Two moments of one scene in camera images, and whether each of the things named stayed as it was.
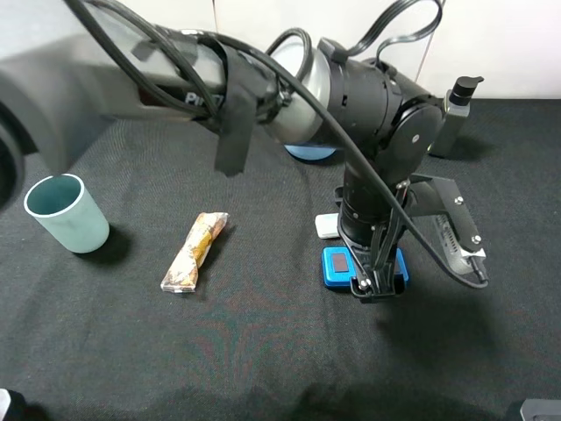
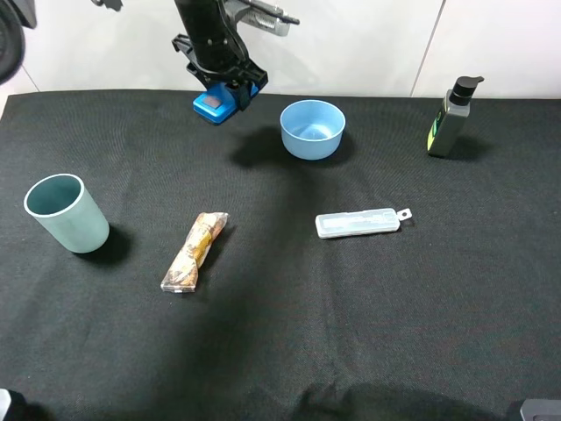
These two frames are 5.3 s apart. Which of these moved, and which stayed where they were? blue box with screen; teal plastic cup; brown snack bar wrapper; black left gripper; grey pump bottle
Moved: blue box with screen; black left gripper
Stayed: teal plastic cup; grey pump bottle; brown snack bar wrapper
